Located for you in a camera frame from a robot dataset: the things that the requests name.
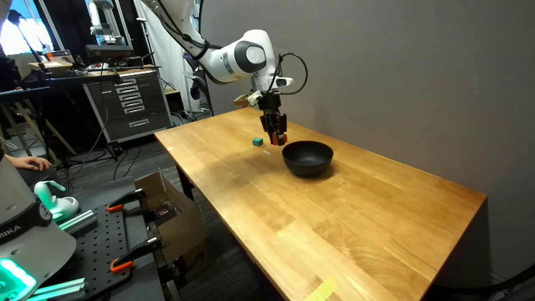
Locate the orange black clamp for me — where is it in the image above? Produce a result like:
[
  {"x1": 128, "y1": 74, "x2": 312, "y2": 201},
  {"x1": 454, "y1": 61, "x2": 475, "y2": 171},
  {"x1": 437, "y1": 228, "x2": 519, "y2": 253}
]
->
[
  {"x1": 106, "y1": 190, "x2": 146, "y2": 213},
  {"x1": 109, "y1": 238, "x2": 163, "y2": 275}
]

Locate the black drawer cabinet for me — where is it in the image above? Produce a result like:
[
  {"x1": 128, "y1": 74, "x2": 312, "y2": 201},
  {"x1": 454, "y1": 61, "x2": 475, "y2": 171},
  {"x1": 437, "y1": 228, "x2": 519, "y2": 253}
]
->
[{"x1": 84, "y1": 69, "x2": 173, "y2": 144}]

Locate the aluminium extrusion rail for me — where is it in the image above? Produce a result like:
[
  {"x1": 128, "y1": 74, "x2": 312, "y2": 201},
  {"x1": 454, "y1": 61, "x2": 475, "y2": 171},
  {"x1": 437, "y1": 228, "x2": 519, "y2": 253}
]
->
[{"x1": 61, "y1": 211, "x2": 98, "y2": 235}]

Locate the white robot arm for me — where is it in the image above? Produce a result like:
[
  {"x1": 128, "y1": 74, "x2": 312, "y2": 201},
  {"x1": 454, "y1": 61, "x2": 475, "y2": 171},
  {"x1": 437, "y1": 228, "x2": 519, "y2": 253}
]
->
[{"x1": 143, "y1": 0, "x2": 291, "y2": 146}]

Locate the black bowl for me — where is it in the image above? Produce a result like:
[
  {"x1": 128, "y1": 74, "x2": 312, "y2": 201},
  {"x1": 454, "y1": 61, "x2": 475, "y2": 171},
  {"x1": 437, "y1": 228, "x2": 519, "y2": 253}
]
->
[{"x1": 283, "y1": 141, "x2": 335, "y2": 178}]

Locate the wooden table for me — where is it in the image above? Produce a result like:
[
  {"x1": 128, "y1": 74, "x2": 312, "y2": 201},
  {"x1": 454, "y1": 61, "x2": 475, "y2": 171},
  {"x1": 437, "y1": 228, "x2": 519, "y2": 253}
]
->
[{"x1": 158, "y1": 109, "x2": 487, "y2": 301}]

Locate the person hand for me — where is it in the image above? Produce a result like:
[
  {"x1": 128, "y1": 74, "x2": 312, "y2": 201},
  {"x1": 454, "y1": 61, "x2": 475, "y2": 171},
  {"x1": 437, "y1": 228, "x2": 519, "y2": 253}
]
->
[{"x1": 12, "y1": 158, "x2": 52, "y2": 173}]

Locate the yellow tape strip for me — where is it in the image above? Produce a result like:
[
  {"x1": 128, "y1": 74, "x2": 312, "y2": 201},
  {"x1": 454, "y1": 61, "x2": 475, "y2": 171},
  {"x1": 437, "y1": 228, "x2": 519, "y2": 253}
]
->
[{"x1": 307, "y1": 280, "x2": 337, "y2": 301}]

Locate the orange black clamp lower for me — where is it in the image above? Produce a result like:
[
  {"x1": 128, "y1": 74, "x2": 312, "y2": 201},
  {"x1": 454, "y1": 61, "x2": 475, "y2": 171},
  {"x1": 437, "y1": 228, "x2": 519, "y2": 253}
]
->
[{"x1": 109, "y1": 238, "x2": 163, "y2": 275}]

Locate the teal white handheld device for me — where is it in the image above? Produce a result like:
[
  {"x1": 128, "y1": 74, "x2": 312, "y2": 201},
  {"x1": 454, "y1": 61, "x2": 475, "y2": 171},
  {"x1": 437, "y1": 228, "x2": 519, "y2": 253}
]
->
[{"x1": 34, "y1": 181, "x2": 81, "y2": 223}]

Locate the cardboard box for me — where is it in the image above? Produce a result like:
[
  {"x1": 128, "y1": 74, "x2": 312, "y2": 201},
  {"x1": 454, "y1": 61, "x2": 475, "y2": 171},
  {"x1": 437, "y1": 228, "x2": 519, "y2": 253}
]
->
[{"x1": 136, "y1": 173, "x2": 208, "y2": 267}]

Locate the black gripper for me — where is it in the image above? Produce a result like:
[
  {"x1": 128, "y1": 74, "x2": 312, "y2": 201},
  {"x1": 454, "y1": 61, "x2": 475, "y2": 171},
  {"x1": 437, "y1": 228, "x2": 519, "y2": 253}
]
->
[{"x1": 258, "y1": 93, "x2": 288, "y2": 146}]

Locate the orange black clamp upper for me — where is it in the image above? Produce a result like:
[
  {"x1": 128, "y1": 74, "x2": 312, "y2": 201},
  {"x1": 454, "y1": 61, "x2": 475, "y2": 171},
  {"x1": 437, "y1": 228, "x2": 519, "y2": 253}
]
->
[{"x1": 106, "y1": 190, "x2": 146, "y2": 213}]

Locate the green block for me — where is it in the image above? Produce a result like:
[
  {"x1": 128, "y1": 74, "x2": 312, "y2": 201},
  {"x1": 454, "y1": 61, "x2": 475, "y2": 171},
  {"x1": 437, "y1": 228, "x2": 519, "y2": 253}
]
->
[{"x1": 253, "y1": 138, "x2": 265, "y2": 148}]

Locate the black perforated breadboard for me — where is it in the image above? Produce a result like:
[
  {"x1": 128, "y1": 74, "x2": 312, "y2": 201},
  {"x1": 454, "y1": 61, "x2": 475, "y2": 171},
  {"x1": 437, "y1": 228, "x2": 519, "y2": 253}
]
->
[{"x1": 56, "y1": 206, "x2": 136, "y2": 301}]

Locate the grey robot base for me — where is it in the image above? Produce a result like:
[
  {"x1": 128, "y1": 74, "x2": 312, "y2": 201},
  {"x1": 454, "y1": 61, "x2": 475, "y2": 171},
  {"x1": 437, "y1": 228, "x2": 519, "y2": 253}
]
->
[{"x1": 0, "y1": 158, "x2": 77, "y2": 301}]

